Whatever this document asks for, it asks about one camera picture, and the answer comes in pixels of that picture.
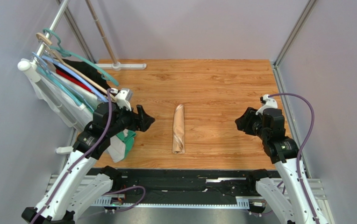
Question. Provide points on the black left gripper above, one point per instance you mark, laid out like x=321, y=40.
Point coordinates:
x=142, y=121

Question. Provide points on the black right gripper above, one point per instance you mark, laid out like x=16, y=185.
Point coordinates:
x=248, y=121

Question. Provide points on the beige cloth napkin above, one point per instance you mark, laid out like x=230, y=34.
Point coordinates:
x=178, y=130

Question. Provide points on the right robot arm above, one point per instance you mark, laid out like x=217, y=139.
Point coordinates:
x=299, y=205

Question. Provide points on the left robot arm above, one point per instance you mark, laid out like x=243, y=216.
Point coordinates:
x=62, y=204

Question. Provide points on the green garment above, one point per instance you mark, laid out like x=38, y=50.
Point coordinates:
x=128, y=138

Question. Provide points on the white clothes rack base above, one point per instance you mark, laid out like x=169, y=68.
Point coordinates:
x=122, y=66

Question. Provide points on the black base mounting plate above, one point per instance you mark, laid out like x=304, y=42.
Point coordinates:
x=185, y=185

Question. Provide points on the white garment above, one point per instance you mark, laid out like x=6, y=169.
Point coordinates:
x=72, y=103

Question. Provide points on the red garment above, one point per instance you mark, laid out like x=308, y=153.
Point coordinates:
x=72, y=80

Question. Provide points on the black garment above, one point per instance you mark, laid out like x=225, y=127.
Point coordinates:
x=88, y=71

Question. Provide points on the teal plastic hanger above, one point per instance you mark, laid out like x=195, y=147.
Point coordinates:
x=67, y=53

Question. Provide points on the blue plastic hanger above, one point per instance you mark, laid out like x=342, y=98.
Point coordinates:
x=100, y=96

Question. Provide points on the metal clothes rack pole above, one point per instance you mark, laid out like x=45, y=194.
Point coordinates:
x=29, y=67

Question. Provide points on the beige wooden hanger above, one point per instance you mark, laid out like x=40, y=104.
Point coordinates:
x=79, y=76

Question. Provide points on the thin metal rod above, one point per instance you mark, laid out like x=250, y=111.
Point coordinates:
x=101, y=31

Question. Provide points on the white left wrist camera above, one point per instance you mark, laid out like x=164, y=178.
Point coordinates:
x=123, y=98

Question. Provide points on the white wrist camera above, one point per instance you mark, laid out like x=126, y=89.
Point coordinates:
x=267, y=102
x=123, y=98

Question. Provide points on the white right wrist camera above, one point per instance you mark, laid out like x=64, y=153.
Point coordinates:
x=267, y=102

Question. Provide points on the white slotted cable duct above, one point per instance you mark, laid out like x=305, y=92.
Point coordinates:
x=239, y=202

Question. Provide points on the aluminium frame rail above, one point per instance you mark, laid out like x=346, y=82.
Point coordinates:
x=287, y=192

